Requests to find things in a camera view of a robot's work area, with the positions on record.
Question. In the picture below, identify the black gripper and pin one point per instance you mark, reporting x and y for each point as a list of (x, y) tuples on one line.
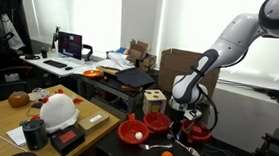
[(176, 119)]

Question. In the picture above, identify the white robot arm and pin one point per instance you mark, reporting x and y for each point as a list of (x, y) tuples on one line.
[(236, 38)]

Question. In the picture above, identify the red block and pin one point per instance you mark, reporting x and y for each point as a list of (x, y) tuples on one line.
[(197, 129)]

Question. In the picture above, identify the red plastic bowl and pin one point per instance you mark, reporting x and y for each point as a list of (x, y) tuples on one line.
[(198, 137), (157, 122)]

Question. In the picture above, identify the small white ball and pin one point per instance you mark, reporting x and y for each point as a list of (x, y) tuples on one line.
[(138, 135)]

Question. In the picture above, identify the wooden shape sorter box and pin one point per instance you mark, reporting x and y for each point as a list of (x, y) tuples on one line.
[(154, 102)]

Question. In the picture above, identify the dark blue plastic lid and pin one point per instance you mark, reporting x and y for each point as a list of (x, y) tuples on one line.
[(134, 77)]

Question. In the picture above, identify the large cardboard box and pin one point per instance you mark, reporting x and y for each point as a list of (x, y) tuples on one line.
[(177, 64)]

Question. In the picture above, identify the tan cardboard accessory box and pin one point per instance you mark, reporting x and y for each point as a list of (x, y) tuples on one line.
[(92, 122)]

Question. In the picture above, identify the small open cardboard box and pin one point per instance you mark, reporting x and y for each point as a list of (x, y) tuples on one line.
[(141, 54)]

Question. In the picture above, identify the white paper pile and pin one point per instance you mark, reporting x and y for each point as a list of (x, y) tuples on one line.
[(119, 60)]

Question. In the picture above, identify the orange bowl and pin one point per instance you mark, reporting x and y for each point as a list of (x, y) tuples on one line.
[(93, 73)]

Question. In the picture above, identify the black box with red label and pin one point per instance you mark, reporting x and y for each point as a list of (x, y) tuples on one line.
[(67, 139)]

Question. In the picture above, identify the white office desk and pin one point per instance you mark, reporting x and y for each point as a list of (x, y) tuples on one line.
[(80, 66)]

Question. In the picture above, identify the white plush chicken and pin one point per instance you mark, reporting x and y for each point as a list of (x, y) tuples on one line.
[(58, 111)]

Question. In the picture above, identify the black curved stand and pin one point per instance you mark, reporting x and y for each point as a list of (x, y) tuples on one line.
[(88, 50)]

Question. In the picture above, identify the black computer mouse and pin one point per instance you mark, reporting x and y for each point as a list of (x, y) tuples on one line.
[(68, 68)]

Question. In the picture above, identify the black computer monitor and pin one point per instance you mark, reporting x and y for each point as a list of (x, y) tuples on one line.
[(70, 45)]

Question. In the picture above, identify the black keyboard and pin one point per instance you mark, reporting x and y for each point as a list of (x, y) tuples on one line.
[(55, 63)]

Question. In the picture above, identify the black cylinder cup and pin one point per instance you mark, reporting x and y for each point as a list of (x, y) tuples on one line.
[(35, 135)]

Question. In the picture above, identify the clear plastic container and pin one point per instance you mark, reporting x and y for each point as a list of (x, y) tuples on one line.
[(39, 94)]

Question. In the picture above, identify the white notepad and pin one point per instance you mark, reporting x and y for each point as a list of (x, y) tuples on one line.
[(16, 135)]

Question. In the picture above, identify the brown football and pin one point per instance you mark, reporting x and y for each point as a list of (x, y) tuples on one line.
[(18, 99)]

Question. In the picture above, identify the black headset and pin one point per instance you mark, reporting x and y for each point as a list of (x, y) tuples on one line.
[(32, 57)]

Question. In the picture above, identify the small white box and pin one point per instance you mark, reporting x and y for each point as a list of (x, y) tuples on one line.
[(11, 77)]

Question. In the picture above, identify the black mesh office chair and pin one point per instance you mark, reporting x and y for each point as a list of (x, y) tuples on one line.
[(1, 87)]

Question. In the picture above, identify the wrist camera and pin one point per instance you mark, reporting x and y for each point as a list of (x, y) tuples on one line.
[(192, 114)]

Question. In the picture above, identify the black camera on tripod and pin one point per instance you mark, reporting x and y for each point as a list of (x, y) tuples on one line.
[(55, 38)]

